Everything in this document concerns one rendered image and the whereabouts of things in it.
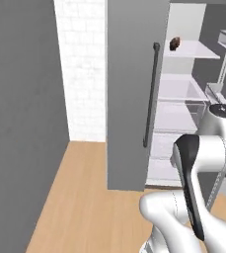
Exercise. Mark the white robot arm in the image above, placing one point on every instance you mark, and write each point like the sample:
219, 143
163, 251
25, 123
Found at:
213, 154

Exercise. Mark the clear fridge drawer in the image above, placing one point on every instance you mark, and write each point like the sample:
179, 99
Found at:
180, 117

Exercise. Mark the grey fridge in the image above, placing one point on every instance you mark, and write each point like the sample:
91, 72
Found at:
180, 99

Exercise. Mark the brown steak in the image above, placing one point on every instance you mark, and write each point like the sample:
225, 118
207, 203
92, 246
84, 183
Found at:
174, 43

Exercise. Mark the white fridge shelf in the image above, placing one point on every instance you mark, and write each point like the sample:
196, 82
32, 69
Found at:
191, 50

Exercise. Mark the grey fridge door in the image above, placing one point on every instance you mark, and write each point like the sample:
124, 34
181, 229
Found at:
129, 95

